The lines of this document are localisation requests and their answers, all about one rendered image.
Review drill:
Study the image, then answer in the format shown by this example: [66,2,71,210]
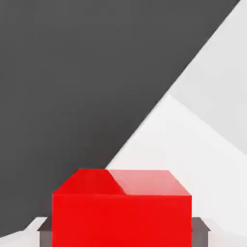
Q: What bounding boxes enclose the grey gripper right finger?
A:
[192,217,247,247]

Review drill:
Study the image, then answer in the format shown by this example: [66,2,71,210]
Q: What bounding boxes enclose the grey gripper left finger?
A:
[0,217,53,247]

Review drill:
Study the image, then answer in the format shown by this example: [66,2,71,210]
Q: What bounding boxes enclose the small red cube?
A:
[52,168,192,247]

